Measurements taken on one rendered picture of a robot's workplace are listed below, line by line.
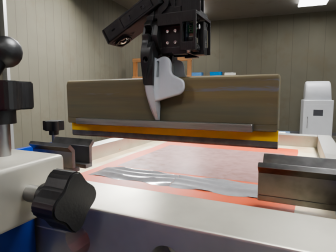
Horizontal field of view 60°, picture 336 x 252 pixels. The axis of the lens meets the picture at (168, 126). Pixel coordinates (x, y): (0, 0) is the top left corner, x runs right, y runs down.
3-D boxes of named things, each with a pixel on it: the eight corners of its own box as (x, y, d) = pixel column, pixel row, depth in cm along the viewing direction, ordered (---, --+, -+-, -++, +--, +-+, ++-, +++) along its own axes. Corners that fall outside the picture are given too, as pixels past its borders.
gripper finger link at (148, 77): (148, 83, 40) (152, 20, 40) (138, 83, 41) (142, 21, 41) (162, 89, 44) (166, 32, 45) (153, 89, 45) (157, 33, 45)
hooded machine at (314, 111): (331, 144, 649) (335, 80, 633) (301, 142, 669) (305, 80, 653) (326, 139, 716) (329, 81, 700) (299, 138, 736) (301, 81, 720)
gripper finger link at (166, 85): (179, 119, 39) (183, 52, 40) (141, 118, 42) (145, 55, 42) (187, 121, 42) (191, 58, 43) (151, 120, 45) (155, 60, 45)
